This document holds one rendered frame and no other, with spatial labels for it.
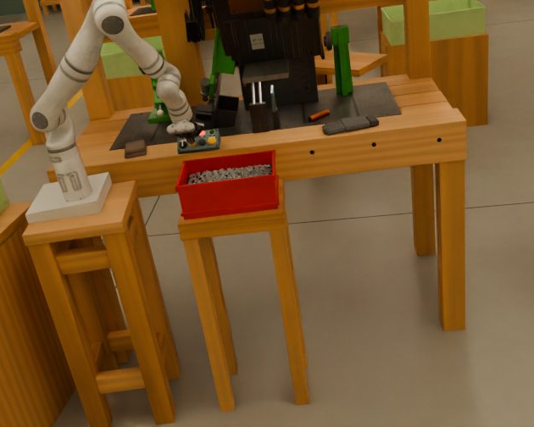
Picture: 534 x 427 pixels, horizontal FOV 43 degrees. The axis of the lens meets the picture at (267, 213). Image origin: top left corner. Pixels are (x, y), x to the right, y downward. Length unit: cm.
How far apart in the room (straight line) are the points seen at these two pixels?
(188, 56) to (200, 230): 101
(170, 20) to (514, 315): 186
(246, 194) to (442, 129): 75
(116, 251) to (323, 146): 80
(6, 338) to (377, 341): 141
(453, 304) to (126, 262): 131
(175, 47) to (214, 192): 98
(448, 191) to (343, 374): 80
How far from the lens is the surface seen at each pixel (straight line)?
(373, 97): 275
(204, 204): 215
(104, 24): 194
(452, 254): 268
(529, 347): 283
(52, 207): 228
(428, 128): 243
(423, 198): 322
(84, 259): 227
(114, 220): 217
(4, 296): 249
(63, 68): 207
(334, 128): 240
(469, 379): 266
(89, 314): 266
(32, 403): 268
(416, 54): 297
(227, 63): 256
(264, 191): 212
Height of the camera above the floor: 176
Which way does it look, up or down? 27 degrees down
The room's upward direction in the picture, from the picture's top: 9 degrees counter-clockwise
